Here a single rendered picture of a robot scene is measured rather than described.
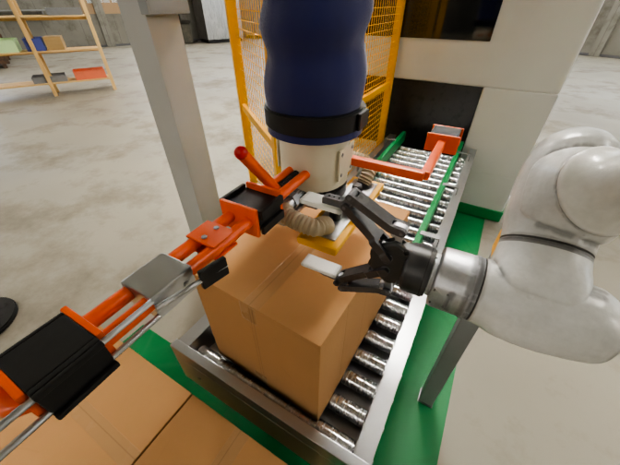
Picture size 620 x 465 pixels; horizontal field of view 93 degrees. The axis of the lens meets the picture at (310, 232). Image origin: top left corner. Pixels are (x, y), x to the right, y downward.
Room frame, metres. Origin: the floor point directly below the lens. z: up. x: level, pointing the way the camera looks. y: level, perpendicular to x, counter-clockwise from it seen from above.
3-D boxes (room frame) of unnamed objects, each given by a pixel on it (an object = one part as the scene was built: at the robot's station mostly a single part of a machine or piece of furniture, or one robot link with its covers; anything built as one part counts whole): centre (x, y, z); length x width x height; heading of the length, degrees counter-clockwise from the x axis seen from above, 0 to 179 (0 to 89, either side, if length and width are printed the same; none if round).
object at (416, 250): (0.32, -0.14, 1.20); 0.09 x 0.07 x 0.08; 61
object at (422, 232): (1.57, -0.84, 0.60); 1.60 x 0.11 x 0.09; 150
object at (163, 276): (0.29, 0.21, 1.19); 0.07 x 0.07 x 0.04; 61
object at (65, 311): (0.17, 0.28, 1.20); 0.08 x 0.07 x 0.05; 151
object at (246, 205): (0.48, 0.11, 1.20); 0.10 x 0.08 x 0.06; 61
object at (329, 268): (0.39, -0.02, 1.13); 0.07 x 0.03 x 0.01; 61
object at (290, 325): (0.69, -0.01, 0.75); 0.60 x 0.40 x 0.40; 148
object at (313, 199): (0.39, -0.02, 1.27); 0.07 x 0.03 x 0.01; 61
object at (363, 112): (0.69, -0.01, 1.32); 0.23 x 0.23 x 0.04
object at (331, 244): (0.65, -0.09, 1.10); 0.34 x 0.10 x 0.05; 151
